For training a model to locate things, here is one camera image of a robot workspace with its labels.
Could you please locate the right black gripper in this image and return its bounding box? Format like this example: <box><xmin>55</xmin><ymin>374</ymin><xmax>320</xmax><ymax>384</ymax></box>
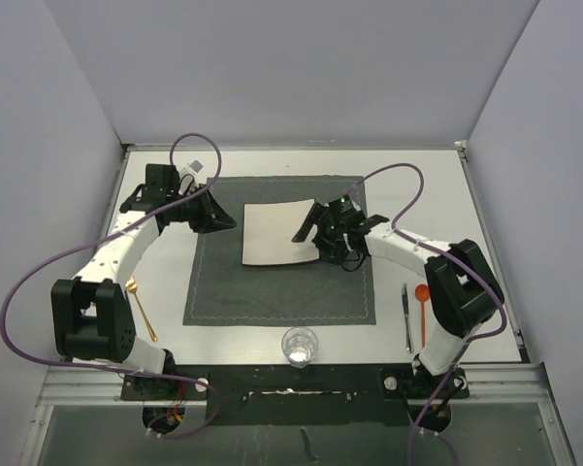
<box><xmin>293</xmin><ymin>204</ymin><xmax>348</xmax><ymax>266</ymax></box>

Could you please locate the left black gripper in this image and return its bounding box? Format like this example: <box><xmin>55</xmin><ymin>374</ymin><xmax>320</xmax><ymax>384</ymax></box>
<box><xmin>167</xmin><ymin>183</ymin><xmax>237</xmax><ymax>234</ymax></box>

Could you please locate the white square plate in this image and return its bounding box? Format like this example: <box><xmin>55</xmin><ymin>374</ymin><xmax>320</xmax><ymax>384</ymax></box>
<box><xmin>242</xmin><ymin>199</ymin><xmax>319</xmax><ymax>266</ymax></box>

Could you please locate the dark grey cloth placemat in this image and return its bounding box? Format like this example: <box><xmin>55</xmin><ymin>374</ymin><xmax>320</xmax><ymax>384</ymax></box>
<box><xmin>183</xmin><ymin>176</ymin><xmax>376</xmax><ymax>327</ymax></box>

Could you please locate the clear plastic cup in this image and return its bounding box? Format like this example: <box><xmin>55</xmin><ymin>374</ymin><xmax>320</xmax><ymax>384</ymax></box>
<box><xmin>281</xmin><ymin>327</ymin><xmax>318</xmax><ymax>368</ymax></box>

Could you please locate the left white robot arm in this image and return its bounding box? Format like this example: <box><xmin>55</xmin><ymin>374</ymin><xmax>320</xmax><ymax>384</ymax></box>
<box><xmin>50</xmin><ymin>160</ymin><xmax>237</xmax><ymax>399</ymax></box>

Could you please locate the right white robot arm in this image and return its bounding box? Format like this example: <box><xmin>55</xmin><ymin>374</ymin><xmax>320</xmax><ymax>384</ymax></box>
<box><xmin>292</xmin><ymin>195</ymin><xmax>507</xmax><ymax>397</ymax></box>

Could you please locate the gold fork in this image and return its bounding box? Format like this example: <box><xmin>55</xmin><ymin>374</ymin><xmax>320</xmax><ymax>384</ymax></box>
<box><xmin>125</xmin><ymin>277</ymin><xmax>158</xmax><ymax>343</ymax></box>

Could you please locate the orange plastic spoon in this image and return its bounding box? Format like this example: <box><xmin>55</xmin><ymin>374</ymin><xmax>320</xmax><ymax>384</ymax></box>
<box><xmin>414</xmin><ymin>283</ymin><xmax>431</xmax><ymax>347</ymax></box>

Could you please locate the silver table knife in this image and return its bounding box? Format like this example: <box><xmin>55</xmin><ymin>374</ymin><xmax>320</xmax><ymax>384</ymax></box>
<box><xmin>402</xmin><ymin>283</ymin><xmax>414</xmax><ymax>354</ymax></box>

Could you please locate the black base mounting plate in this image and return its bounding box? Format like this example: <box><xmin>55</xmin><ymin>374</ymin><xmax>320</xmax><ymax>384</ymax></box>
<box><xmin>120</xmin><ymin>363</ymin><xmax>470</xmax><ymax>427</ymax></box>

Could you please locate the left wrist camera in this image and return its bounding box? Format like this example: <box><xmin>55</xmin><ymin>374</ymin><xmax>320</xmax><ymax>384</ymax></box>
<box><xmin>178</xmin><ymin>160</ymin><xmax>203</xmax><ymax>179</ymax></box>

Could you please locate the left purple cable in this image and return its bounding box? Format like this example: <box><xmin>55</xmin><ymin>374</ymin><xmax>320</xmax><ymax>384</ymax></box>
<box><xmin>0</xmin><ymin>132</ymin><xmax>224</xmax><ymax>441</ymax></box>

